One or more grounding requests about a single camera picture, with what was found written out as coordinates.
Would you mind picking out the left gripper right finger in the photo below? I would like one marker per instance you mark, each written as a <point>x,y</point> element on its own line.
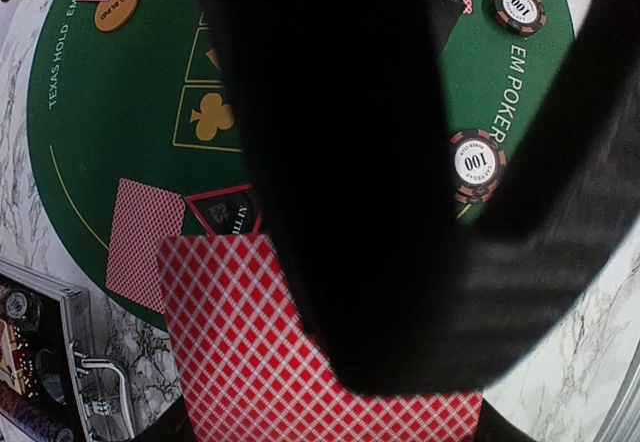
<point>493,427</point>

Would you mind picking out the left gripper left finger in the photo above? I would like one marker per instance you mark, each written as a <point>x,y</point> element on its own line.
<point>174,425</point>

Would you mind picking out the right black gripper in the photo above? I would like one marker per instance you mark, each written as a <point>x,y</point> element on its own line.
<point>341,117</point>

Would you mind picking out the red-backed card deck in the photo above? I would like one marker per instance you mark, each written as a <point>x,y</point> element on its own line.
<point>249,373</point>

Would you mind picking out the black chip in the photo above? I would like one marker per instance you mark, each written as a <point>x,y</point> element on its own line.
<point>478,164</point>
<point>520,17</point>

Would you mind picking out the triangular all-in button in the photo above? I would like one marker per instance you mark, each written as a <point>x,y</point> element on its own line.
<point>230,211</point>

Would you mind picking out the orange big blind button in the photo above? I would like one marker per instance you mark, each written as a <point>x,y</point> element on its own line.
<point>111,15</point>

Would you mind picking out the aluminium poker case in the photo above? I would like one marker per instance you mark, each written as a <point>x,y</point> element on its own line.
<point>97,390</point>

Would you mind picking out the black dealer button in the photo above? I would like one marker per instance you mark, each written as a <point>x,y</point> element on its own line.
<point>50,375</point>

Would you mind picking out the left chip row in case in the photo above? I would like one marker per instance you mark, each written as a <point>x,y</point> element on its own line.
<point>29,417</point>

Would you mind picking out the chip row in case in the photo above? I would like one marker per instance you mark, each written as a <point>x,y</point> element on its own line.
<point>20,308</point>
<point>29,417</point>

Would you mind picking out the dice in case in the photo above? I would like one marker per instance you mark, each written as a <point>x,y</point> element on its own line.
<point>24,365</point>

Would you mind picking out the card deck in case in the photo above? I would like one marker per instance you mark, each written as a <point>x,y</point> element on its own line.
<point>12,372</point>

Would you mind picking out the right chip row in case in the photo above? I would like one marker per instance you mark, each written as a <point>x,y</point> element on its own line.
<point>20,308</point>

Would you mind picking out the round green poker mat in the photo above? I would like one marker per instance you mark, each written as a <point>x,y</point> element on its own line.
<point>133,104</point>

